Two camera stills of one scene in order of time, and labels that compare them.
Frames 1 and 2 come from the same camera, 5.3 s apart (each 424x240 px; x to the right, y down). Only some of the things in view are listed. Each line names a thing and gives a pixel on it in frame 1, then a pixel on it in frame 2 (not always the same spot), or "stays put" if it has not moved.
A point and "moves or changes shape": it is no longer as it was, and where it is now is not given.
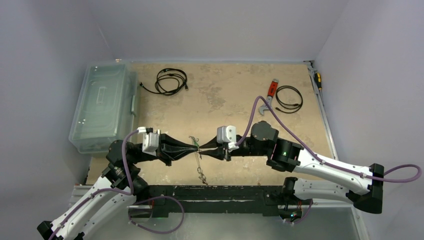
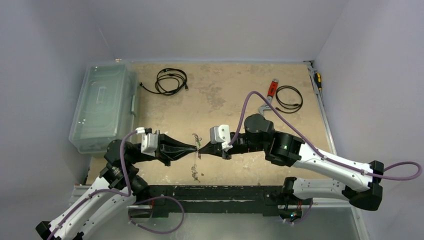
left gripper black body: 167,157 stays put
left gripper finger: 165,138 stays put
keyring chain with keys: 197,152 moves or changes shape
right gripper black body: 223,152 stays put
